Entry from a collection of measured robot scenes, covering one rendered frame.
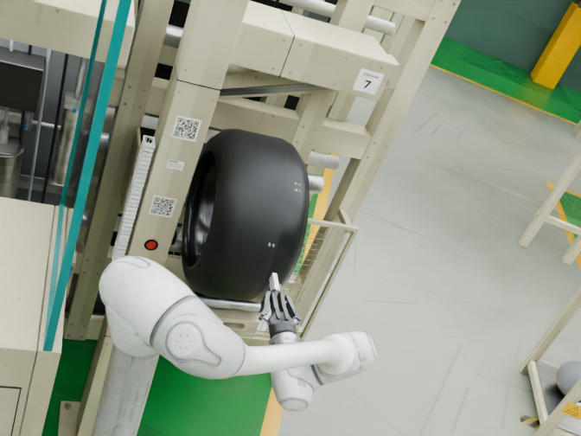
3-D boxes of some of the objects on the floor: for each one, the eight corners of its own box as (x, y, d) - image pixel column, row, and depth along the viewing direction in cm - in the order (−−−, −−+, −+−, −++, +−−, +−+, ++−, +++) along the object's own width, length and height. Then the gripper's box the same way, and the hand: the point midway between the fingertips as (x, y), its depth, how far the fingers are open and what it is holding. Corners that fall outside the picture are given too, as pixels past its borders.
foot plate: (55, 456, 270) (56, 452, 269) (60, 401, 291) (60, 398, 290) (124, 458, 279) (125, 455, 278) (124, 406, 300) (124, 402, 299)
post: (74, 443, 277) (274, -265, 149) (76, 416, 288) (264, -267, 160) (107, 445, 282) (328, -241, 154) (107, 418, 293) (315, -245, 164)
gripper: (310, 334, 190) (296, 271, 207) (266, 329, 186) (257, 264, 202) (300, 349, 195) (288, 286, 212) (257, 345, 190) (248, 280, 207)
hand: (274, 284), depth 205 cm, fingers closed
